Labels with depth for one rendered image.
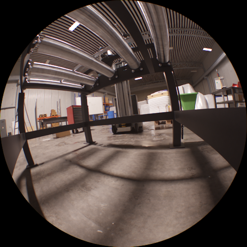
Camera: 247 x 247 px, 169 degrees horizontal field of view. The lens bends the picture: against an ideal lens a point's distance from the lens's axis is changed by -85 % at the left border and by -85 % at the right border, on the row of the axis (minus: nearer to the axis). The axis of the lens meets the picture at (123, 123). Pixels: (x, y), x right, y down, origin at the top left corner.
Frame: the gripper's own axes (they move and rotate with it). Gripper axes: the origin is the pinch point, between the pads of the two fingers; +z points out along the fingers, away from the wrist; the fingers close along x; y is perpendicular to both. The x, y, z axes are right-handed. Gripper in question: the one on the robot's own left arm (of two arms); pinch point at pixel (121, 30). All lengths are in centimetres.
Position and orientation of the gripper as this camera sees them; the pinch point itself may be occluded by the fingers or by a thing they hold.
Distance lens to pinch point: 184.0
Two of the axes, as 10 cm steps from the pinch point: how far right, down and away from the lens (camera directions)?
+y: -8.9, 0.7, 4.5
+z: -4.4, 1.3, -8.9
